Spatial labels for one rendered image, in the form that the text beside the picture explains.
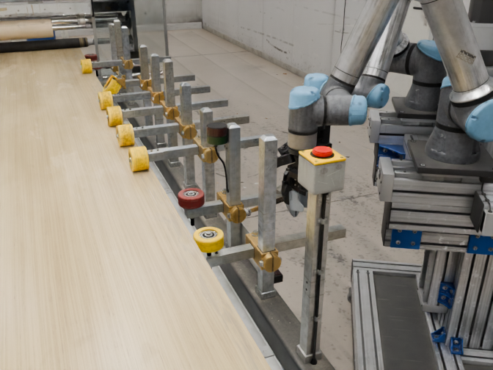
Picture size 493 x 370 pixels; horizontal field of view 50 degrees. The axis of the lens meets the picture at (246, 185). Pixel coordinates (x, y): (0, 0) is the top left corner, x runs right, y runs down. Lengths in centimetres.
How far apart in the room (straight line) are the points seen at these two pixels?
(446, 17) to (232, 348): 86
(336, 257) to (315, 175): 199
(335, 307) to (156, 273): 150
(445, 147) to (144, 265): 88
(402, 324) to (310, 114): 119
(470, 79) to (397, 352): 113
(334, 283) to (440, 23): 174
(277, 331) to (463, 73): 78
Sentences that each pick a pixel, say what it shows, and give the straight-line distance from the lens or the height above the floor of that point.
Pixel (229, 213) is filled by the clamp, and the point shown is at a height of 85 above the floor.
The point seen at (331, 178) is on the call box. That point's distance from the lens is 104.
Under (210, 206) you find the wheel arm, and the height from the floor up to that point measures 86.
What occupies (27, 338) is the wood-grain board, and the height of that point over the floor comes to 90.
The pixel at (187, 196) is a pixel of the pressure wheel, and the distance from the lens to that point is 159.
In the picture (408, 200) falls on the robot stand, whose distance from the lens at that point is 161.
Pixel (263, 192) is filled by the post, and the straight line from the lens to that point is 133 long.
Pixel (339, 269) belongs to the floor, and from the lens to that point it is 290.
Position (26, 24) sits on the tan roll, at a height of 108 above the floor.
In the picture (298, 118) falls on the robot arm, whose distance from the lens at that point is 132.
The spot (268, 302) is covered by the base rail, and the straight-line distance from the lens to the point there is 148.
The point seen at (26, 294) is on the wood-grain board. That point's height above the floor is 90.
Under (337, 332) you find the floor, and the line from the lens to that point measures 249.
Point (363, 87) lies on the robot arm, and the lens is 165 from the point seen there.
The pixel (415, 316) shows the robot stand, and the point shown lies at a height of 21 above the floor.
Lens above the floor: 161
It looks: 25 degrees down
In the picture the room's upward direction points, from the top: straight up
